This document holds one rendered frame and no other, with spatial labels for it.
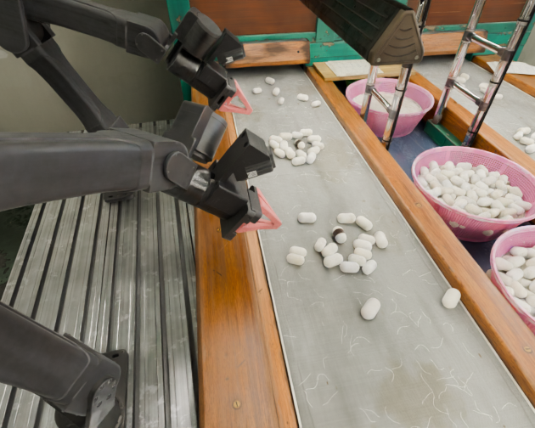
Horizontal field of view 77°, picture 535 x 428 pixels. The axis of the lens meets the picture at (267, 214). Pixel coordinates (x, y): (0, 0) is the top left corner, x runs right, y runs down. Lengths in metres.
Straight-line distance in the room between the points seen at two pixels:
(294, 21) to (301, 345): 1.08
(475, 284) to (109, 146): 0.56
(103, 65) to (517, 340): 2.05
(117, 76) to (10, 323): 1.88
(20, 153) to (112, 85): 1.89
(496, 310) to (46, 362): 0.59
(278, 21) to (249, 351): 1.09
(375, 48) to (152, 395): 0.60
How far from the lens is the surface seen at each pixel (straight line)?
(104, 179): 0.36
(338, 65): 1.34
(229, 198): 0.47
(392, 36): 0.55
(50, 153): 0.32
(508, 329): 0.62
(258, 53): 1.27
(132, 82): 2.17
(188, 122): 0.47
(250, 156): 0.45
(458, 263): 0.66
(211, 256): 0.59
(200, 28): 0.72
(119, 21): 0.76
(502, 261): 0.74
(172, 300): 0.67
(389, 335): 0.57
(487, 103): 1.02
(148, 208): 0.86
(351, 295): 0.59
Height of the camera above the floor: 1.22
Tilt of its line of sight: 43 degrees down
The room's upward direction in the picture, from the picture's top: straight up
